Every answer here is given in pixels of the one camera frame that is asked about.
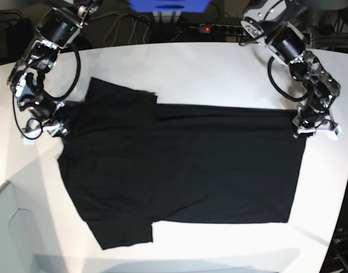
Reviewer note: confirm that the blue box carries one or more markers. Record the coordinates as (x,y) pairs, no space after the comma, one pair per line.
(147,6)

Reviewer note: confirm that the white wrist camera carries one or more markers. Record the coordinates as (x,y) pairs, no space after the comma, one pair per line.
(333,130)
(28,142)

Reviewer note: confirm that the grey cabinet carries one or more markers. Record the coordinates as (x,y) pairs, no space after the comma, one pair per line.
(16,251)

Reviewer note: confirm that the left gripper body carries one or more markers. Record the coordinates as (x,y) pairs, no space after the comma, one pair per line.
(309,117)

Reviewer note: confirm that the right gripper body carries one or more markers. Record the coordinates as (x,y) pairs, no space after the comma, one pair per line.
(45,114)

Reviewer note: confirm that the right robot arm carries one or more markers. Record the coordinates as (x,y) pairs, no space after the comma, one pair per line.
(55,32)

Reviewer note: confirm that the black power strip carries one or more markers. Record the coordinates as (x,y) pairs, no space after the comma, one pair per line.
(221,29)

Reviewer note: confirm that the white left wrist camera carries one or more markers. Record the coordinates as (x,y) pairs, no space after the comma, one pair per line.
(333,130)

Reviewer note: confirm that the black T-shirt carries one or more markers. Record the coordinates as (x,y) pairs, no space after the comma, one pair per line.
(134,161)

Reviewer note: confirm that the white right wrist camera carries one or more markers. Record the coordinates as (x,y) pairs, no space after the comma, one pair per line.
(28,142)

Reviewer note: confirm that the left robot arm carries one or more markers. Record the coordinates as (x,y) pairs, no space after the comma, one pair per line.
(268,24)

